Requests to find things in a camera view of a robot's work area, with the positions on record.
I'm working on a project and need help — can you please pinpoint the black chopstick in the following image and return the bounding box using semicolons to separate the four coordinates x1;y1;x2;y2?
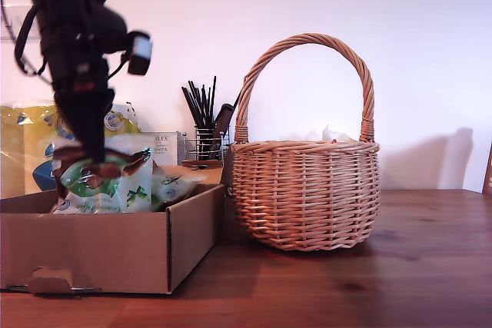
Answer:
229;89;244;111
208;76;218;129
187;81;207;129
181;87;201;129

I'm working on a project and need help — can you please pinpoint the woven wicker basket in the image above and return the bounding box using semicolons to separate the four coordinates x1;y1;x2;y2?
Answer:
231;32;381;252

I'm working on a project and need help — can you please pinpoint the white Galaxy egg bag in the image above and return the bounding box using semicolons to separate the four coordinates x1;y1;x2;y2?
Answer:
151;164;208;213

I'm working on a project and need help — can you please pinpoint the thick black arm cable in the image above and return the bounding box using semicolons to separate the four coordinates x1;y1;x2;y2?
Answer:
13;5;53;79

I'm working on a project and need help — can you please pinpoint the white wall switch plate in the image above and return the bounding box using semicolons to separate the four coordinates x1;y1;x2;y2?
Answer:
0;5;43;41

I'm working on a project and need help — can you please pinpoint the brown knife handle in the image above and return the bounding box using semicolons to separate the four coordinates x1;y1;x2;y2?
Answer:
209;104;234;160

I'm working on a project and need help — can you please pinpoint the brown cardboard box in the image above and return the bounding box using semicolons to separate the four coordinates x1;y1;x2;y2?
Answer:
0;158;236;295

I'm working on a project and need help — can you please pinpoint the white Porlex box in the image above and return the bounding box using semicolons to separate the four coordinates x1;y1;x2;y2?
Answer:
151;131;186;167

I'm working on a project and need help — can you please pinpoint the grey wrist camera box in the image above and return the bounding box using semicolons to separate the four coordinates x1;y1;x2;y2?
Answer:
125;29;154;77

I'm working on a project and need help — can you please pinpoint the Galaxy mint egg bag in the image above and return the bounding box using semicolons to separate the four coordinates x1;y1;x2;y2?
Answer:
52;134;155;214

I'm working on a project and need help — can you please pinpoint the yellow kitchen towel pack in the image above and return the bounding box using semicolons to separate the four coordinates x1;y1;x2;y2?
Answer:
0;103;142;200

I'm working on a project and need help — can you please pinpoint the wire utensil holder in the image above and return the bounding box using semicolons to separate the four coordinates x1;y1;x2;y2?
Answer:
183;124;231;162

